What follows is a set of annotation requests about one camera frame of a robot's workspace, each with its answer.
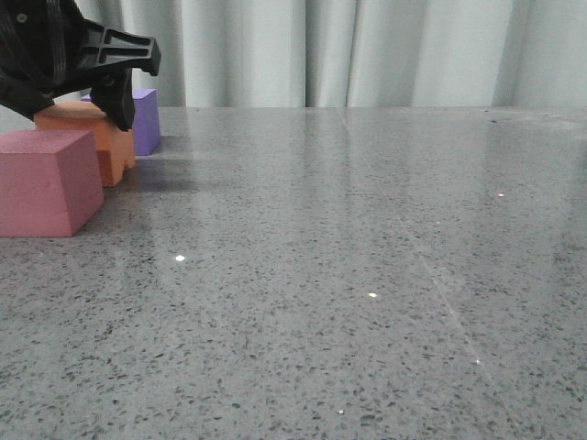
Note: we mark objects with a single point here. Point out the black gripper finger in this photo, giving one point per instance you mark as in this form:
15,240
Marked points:
22,98
113,95

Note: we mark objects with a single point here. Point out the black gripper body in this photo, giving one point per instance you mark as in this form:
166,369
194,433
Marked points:
51,47

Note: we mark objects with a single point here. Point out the orange foam block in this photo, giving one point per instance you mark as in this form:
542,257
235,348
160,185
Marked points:
115,147

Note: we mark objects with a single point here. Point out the pale green curtain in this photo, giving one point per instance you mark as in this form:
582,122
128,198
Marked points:
360,53

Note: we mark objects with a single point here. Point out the pink foam block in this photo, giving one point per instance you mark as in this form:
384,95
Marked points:
50,182

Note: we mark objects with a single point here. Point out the purple foam block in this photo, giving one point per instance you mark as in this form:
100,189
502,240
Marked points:
146,126

